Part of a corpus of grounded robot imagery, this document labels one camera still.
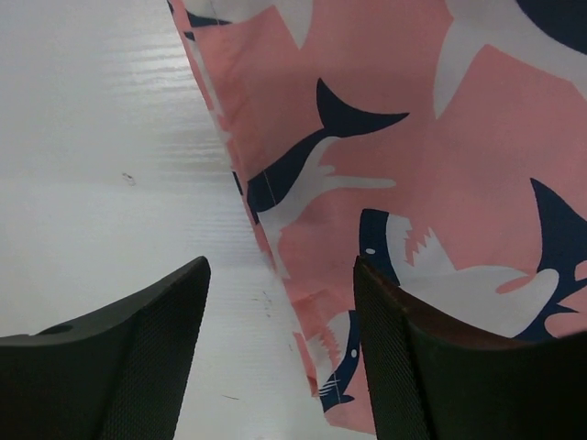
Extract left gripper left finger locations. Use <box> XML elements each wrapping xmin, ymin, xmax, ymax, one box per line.
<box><xmin>1</xmin><ymin>257</ymin><xmax>211</xmax><ymax>439</ymax></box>

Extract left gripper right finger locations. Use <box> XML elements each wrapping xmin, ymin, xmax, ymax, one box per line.
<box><xmin>353</xmin><ymin>258</ymin><xmax>586</xmax><ymax>439</ymax></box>

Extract pink shark print shorts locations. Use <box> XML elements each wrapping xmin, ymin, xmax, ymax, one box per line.
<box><xmin>169</xmin><ymin>1</ymin><xmax>586</xmax><ymax>435</ymax></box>

